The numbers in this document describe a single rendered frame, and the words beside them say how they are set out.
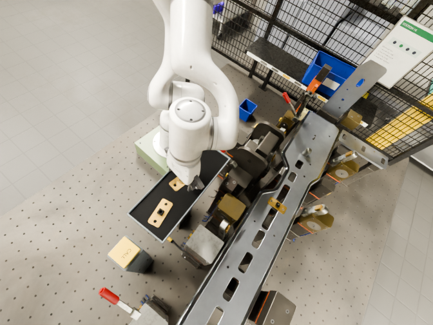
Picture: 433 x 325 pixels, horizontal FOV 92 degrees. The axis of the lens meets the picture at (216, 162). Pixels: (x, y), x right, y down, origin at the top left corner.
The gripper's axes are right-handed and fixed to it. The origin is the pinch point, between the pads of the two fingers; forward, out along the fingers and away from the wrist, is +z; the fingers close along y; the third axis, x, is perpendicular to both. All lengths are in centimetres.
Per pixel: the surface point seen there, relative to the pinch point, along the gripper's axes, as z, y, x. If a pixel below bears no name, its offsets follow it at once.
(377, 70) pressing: -13, 20, 101
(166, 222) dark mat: 2.7, 7.5, -12.3
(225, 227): 7.8, 21.0, 1.9
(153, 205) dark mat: 2.7, 0.8, -12.2
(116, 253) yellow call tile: 2.7, 5.3, -27.2
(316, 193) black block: 28, 41, 56
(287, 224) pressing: 18.7, 37.9, 25.7
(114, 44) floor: 119, -229, 90
